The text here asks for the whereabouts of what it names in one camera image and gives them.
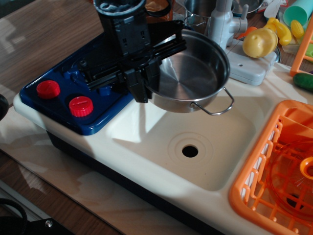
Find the black base bottom left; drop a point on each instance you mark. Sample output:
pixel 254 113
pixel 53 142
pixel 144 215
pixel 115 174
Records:
pixel 10 225

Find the green toy vegetable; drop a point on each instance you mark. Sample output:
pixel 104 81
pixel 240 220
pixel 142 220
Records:
pixel 304 81

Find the steel bowl background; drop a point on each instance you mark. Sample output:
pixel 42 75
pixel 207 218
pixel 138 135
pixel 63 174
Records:
pixel 253 7

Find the transparent orange lid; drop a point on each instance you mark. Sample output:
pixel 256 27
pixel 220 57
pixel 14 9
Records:
pixel 290 178

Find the black round object left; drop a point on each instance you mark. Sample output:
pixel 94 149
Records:
pixel 4 106

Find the red stove knob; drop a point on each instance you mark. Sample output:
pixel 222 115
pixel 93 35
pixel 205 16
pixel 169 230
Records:
pixel 48 89
pixel 81 106

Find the red stove knob right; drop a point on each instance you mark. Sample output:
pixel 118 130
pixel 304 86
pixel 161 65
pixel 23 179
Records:
pixel 81 106

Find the orange plastic basket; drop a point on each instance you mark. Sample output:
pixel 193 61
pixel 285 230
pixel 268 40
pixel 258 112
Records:
pixel 301 54

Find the red stove knob left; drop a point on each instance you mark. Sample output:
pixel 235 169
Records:
pixel 48 89

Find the grey toy faucet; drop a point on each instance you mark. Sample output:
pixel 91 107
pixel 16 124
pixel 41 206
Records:
pixel 221 29

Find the cream toy sink unit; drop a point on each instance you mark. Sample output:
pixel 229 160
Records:
pixel 185 164

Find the yellow toy corn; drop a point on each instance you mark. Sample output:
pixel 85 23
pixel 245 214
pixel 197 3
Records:
pixel 297 29

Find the yellow toy potato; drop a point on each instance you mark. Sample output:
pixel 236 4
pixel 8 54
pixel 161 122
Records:
pixel 260 43

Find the small steel pot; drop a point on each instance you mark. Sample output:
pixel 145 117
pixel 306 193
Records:
pixel 198 12

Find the orange dish rack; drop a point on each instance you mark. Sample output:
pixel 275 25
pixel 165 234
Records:
pixel 250 196

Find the stainless steel pan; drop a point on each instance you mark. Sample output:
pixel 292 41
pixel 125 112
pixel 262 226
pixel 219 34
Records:
pixel 191 79

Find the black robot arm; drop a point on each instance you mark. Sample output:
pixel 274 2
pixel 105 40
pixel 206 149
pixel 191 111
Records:
pixel 121 8

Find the transparent orange pot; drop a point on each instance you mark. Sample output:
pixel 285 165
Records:
pixel 159 10

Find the yellow toy banana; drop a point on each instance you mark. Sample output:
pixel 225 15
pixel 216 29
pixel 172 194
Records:
pixel 282 31

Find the teal plastic cup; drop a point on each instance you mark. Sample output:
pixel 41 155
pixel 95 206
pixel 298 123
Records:
pixel 300 11

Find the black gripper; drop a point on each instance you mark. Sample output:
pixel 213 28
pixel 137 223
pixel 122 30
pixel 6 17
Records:
pixel 130 52

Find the blue toy stove top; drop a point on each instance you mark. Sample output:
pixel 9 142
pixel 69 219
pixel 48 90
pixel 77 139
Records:
pixel 87 89

